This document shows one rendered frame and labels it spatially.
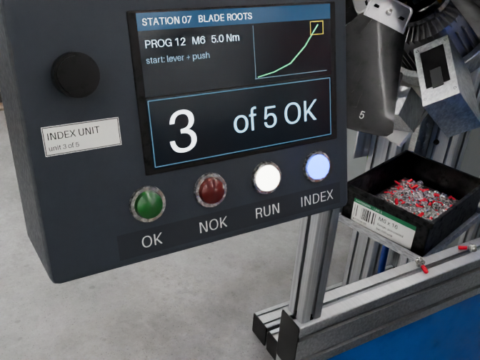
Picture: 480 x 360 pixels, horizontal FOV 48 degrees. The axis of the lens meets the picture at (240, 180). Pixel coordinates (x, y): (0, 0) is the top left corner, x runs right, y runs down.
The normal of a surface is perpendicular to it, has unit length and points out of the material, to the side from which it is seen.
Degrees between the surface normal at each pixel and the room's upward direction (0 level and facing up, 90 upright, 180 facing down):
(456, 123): 121
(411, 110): 77
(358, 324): 90
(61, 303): 0
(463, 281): 90
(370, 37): 52
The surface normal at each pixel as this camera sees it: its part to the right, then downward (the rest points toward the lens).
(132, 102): 0.49, 0.21
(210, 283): 0.07, -0.87
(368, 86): -0.04, -0.24
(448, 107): -0.04, 0.87
